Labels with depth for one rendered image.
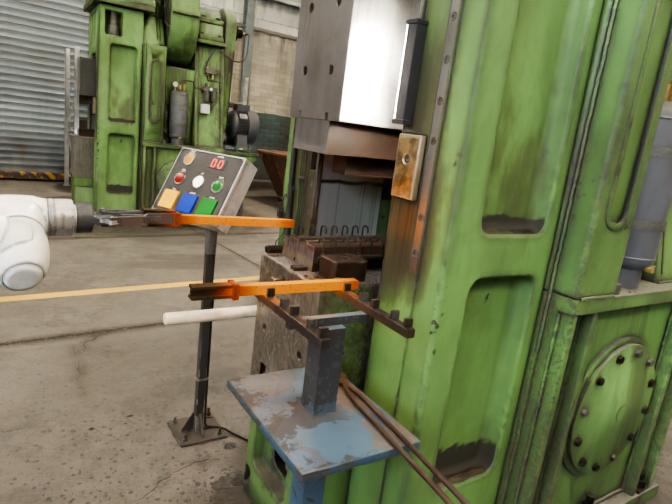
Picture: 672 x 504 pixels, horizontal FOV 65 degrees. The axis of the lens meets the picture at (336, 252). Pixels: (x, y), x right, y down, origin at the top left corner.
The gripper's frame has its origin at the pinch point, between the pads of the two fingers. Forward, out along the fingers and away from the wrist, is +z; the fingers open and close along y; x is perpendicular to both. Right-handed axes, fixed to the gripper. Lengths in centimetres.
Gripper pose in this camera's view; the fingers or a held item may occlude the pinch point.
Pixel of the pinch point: (159, 217)
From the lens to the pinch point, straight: 146.0
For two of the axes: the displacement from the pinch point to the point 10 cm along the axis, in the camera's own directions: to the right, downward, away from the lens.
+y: 5.4, 2.6, -8.0
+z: 8.4, -0.3, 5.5
